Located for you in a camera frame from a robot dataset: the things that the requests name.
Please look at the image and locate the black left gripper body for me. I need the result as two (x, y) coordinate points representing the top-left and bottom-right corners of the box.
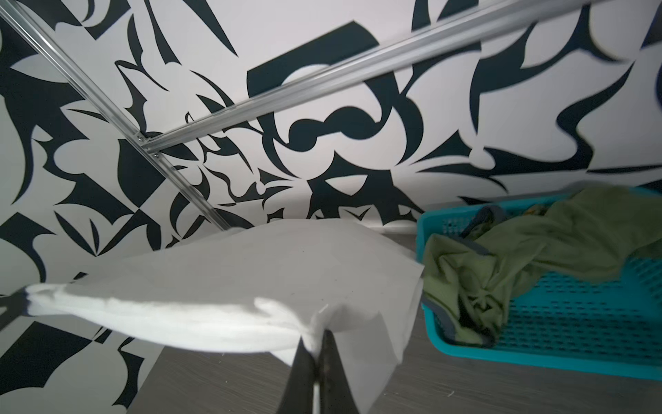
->
(0, 289), (29, 331)

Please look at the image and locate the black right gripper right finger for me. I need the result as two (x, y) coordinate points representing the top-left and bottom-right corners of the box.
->
(318, 331), (360, 414)

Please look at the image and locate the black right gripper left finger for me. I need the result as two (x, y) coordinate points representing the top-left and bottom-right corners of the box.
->
(276, 339), (317, 414)

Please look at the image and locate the green tank top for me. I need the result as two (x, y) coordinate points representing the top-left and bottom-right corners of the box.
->
(422, 186), (661, 348)

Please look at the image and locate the teal plastic basket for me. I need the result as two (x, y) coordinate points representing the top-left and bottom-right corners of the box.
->
(415, 187), (662, 382)

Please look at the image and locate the aluminium cage frame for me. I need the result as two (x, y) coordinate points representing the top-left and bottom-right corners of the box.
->
(1, 0), (584, 230)

